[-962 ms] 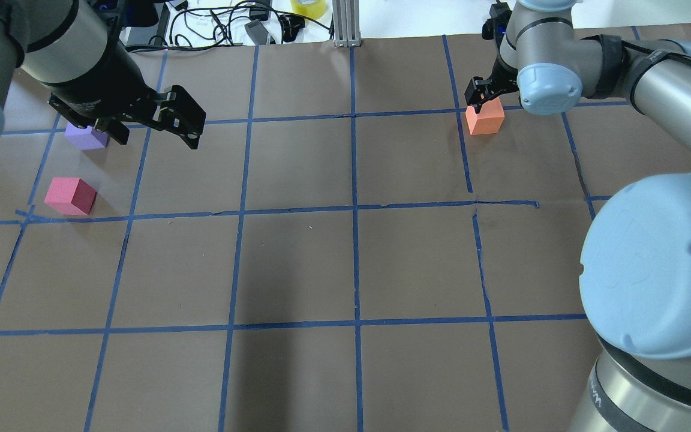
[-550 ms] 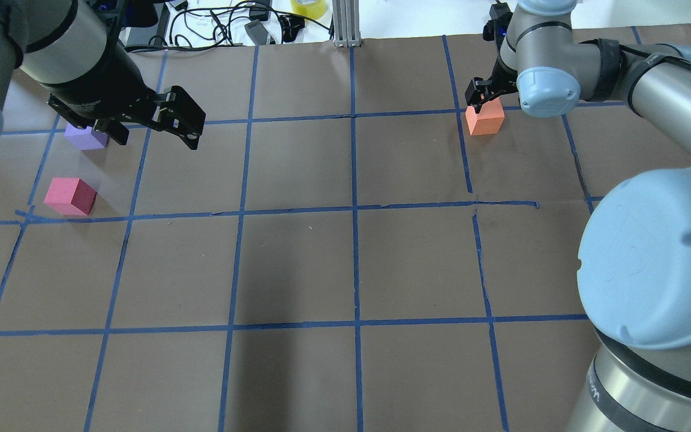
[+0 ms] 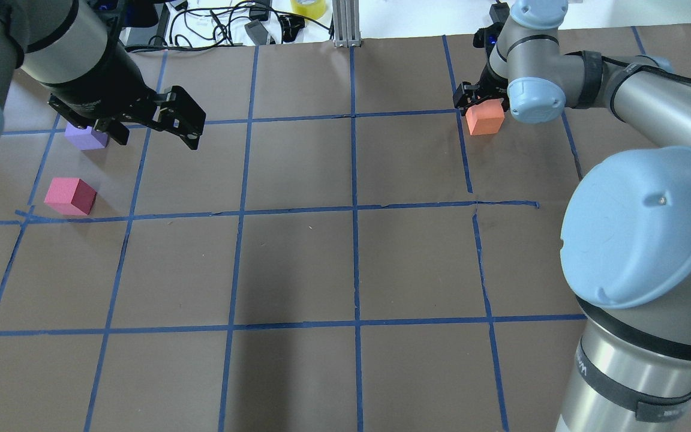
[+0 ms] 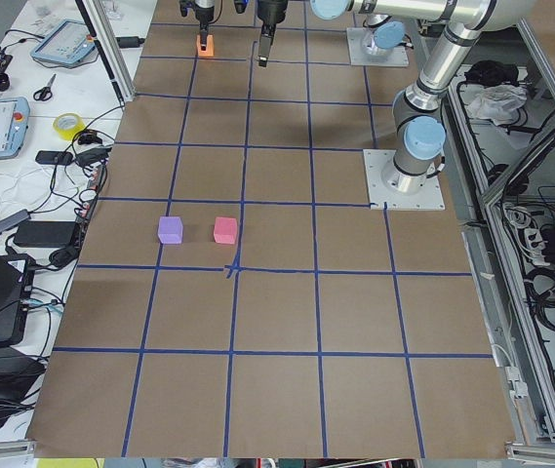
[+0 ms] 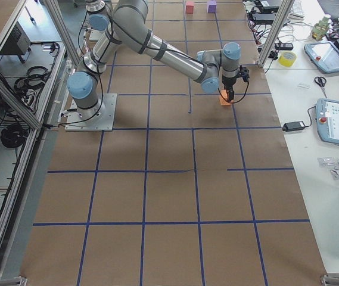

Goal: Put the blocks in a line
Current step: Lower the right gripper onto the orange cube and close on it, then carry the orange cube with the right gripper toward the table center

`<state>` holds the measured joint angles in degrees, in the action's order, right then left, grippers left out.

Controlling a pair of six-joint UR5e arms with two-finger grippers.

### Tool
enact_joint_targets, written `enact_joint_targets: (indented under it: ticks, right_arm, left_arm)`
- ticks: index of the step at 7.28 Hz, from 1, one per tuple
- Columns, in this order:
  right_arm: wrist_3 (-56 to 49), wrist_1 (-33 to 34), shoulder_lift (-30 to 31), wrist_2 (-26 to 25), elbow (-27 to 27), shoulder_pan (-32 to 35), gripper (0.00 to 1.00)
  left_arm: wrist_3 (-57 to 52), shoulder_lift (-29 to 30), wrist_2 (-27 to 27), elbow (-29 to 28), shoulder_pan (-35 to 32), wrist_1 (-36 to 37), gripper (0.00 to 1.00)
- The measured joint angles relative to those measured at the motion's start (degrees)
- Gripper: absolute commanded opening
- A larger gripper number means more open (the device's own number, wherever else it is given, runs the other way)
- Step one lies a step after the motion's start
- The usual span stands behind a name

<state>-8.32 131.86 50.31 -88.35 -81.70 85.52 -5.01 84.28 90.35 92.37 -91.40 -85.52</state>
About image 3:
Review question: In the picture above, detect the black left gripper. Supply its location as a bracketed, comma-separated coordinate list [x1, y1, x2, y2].
[47, 42, 206, 150]

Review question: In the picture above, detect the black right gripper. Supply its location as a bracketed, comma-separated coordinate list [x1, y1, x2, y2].
[453, 2, 510, 116]

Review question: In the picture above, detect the orange foam block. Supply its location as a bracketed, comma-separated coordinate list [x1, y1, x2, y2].
[464, 99, 505, 135]

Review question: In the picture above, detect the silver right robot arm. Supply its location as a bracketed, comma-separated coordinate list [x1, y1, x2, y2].
[453, 1, 691, 431]

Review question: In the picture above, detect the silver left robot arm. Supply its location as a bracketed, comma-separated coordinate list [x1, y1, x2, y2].
[0, 1, 206, 150]

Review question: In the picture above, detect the purple foam block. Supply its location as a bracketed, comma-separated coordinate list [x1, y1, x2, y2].
[65, 124, 110, 151]

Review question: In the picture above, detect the pink foam block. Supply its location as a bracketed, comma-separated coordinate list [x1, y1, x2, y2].
[43, 177, 98, 216]

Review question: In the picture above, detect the yellow tape roll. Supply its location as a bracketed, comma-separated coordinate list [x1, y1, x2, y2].
[290, 0, 327, 20]

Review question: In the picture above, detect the black cable bundle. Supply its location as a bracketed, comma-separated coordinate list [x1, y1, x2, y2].
[124, 0, 331, 52]

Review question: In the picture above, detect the aluminium frame post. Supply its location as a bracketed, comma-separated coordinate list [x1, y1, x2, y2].
[332, 0, 362, 47]

